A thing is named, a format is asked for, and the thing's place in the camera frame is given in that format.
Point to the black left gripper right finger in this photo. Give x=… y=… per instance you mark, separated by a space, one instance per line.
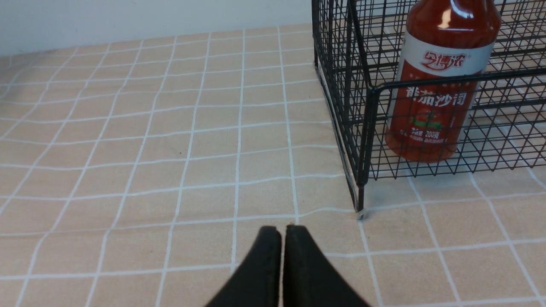
x=309 y=279

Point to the black wire mesh shelf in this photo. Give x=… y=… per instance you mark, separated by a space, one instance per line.
x=357 y=49

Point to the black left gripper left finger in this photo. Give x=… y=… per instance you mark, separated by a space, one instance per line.
x=255 y=283

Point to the red ketchup bottle yellow cap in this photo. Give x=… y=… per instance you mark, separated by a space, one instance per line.
x=443 y=38

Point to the beige grid tablecloth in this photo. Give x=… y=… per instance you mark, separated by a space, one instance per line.
x=137 y=174

